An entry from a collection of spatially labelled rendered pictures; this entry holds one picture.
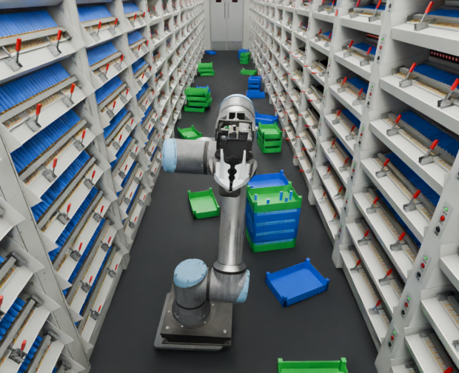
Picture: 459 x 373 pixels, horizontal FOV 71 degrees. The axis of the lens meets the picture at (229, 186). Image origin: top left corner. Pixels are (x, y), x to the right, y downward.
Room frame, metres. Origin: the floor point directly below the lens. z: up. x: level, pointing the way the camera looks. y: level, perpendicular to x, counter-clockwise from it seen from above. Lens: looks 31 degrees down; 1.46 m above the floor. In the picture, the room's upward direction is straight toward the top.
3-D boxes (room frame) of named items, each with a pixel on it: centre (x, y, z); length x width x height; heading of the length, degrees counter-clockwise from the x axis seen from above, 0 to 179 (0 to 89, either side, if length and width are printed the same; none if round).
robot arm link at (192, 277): (1.06, 0.17, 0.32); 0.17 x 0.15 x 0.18; 87
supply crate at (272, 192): (1.73, -0.28, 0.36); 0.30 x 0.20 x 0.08; 100
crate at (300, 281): (1.32, -0.39, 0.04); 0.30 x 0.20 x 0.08; 114
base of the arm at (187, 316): (1.06, 0.19, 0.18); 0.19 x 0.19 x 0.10
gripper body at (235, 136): (0.60, -0.01, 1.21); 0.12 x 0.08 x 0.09; 177
